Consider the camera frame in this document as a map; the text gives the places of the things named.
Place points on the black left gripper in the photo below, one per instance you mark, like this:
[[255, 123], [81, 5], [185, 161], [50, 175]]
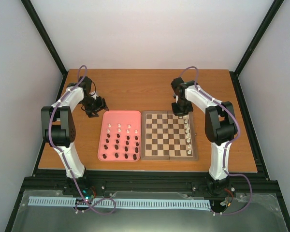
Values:
[[102, 105]]

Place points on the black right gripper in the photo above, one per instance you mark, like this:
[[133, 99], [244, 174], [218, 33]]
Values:
[[178, 113]]

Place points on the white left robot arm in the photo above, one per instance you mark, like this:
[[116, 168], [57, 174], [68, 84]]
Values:
[[58, 128]]

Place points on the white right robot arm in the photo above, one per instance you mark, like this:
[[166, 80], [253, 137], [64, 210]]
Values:
[[220, 126]]

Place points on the left controller circuit board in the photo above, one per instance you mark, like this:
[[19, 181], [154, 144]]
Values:
[[89, 193]]

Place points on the controller circuit board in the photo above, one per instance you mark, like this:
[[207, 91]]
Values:
[[229, 199], [89, 193]]

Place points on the right controller circuit board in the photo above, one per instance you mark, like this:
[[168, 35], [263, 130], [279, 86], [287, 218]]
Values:
[[229, 199]]

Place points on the wooden chessboard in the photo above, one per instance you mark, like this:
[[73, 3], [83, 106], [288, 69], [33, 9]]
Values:
[[164, 137]]

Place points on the pink plastic tray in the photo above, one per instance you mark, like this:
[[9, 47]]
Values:
[[131, 146]]

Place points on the black aluminium frame rail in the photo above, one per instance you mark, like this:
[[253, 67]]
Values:
[[112, 181]]

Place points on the light blue cable duct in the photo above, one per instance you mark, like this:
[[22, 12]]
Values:
[[124, 203]]

